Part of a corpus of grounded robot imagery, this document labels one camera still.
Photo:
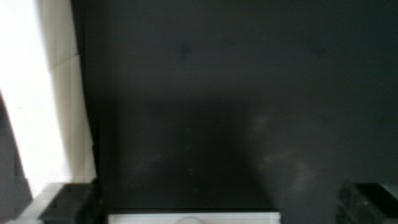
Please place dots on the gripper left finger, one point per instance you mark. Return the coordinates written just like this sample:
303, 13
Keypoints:
75, 206

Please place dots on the white drawer tray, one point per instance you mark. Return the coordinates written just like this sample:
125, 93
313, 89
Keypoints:
194, 216

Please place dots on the white front rail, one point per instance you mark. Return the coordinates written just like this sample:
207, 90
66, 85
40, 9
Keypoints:
41, 90

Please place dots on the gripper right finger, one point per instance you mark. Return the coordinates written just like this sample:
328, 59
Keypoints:
367, 203

